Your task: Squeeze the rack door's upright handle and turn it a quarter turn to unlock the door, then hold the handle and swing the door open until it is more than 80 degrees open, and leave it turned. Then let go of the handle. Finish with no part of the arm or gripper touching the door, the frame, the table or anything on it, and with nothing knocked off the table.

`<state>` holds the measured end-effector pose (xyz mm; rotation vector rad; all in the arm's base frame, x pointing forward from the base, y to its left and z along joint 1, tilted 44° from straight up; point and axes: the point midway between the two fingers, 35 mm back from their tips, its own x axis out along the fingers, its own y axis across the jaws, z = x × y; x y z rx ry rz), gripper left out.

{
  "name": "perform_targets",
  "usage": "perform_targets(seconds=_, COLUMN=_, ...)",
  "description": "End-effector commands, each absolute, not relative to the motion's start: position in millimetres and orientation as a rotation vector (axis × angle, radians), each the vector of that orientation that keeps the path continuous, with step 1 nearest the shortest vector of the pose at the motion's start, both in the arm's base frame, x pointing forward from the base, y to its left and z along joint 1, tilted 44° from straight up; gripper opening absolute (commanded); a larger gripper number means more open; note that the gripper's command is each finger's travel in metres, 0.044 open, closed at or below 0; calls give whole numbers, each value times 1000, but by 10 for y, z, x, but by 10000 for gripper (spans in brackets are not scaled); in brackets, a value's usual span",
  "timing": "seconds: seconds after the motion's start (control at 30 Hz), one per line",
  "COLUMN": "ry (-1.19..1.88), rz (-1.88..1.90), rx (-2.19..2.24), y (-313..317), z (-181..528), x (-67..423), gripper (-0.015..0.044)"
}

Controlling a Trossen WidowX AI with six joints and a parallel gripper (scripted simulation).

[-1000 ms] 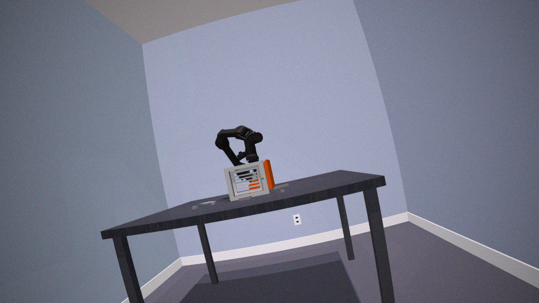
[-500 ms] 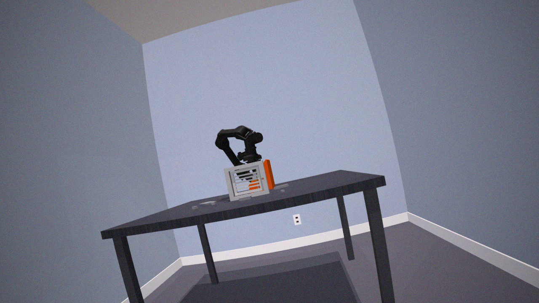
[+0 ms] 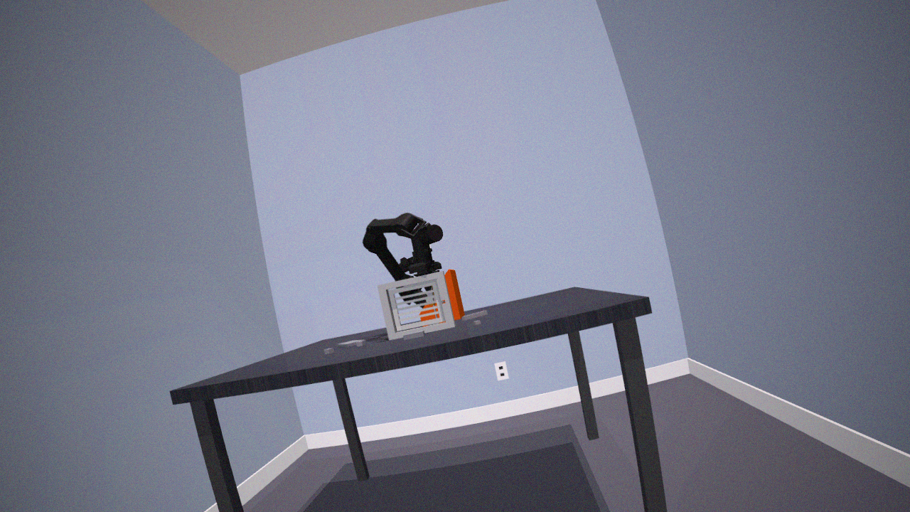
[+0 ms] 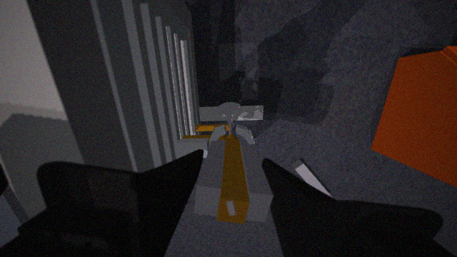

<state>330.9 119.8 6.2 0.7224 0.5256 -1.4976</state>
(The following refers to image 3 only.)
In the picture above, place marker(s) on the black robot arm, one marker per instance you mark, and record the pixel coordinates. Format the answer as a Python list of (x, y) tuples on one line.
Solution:
[(404, 225)]

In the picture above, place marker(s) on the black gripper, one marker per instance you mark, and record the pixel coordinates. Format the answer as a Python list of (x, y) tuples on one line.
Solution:
[(425, 263)]

